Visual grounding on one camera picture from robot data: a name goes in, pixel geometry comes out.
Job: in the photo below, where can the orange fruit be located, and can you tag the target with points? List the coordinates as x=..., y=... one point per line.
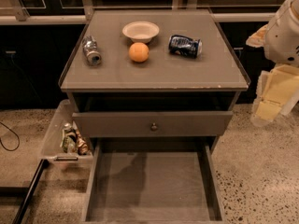
x=139, y=52

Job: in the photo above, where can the brown crumpled snack bag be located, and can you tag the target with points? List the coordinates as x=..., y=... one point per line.
x=83, y=148

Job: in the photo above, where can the crushed silver can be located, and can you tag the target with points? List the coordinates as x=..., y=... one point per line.
x=90, y=51

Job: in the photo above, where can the metal window frame rail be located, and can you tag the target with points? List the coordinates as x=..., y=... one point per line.
x=60, y=11

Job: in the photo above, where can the clear plastic bin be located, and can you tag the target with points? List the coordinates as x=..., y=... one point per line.
x=51, y=145

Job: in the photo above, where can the grey drawer cabinet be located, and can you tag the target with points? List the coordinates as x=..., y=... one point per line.
x=215, y=74

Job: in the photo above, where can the brass drawer knob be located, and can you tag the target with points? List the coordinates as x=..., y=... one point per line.
x=154, y=127

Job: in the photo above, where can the grey top drawer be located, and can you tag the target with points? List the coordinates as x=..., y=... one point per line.
x=127, y=116

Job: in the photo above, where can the crushed blue pepsi can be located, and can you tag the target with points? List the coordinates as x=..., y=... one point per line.
x=185, y=46

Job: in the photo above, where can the white paper bowl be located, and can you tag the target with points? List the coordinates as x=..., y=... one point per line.
x=140, y=31

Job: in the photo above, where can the open grey middle drawer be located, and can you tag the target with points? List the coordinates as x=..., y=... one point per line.
x=155, y=182

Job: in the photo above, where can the green crumpled snack bag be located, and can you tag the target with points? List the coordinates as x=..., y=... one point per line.
x=69, y=139

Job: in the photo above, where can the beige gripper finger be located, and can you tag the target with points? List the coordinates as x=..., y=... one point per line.
x=277, y=93
x=256, y=40

